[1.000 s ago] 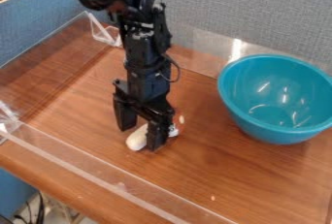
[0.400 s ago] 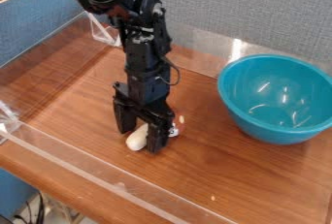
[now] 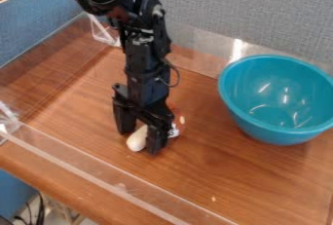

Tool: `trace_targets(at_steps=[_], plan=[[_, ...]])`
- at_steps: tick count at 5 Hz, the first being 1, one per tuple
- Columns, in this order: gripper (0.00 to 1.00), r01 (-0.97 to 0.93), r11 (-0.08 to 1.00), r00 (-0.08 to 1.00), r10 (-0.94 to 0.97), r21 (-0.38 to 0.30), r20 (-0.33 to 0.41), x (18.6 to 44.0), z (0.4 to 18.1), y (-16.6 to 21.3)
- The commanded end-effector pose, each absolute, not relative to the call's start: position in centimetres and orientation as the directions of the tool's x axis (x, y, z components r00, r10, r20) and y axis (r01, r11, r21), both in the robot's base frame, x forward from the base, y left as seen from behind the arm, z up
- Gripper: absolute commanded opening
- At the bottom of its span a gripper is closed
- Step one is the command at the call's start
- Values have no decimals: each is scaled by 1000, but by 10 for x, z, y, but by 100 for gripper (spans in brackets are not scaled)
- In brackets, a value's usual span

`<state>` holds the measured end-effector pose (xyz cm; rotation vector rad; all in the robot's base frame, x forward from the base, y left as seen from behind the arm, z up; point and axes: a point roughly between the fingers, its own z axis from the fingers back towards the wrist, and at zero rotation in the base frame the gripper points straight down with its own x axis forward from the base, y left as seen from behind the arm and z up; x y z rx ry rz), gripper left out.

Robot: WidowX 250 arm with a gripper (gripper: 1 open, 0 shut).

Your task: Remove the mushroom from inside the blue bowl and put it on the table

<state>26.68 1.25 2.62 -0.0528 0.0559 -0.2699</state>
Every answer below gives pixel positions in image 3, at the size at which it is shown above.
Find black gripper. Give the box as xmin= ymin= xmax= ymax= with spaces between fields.
xmin=112 ymin=83 xmax=174 ymax=155

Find white brown plush mushroom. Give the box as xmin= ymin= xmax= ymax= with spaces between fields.
xmin=125 ymin=115 xmax=186 ymax=152

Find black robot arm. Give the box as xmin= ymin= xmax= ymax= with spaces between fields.
xmin=75 ymin=0 xmax=174 ymax=154

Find blue plastic bowl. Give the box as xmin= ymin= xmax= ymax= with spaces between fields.
xmin=216 ymin=55 xmax=333 ymax=146

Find clear acrylic barrier panels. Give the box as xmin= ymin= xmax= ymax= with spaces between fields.
xmin=0 ymin=19 xmax=333 ymax=225

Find clear acrylic corner bracket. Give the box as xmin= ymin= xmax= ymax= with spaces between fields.
xmin=87 ymin=14 xmax=120 ymax=47

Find black cables under table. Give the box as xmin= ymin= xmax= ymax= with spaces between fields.
xmin=0 ymin=192 xmax=47 ymax=225

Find blue partition wall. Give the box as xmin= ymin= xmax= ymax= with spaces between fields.
xmin=0 ymin=0 xmax=83 ymax=68

